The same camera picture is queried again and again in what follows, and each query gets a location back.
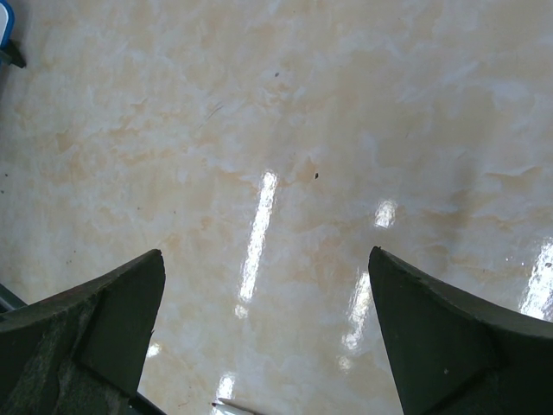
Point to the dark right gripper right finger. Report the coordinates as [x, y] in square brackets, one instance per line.
[452, 352]

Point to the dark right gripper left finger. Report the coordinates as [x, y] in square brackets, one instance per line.
[82, 351]

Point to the black whiteboard stand foot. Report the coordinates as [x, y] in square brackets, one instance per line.
[11, 55]

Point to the blue-framed whiteboard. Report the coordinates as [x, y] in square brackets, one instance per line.
[7, 21]

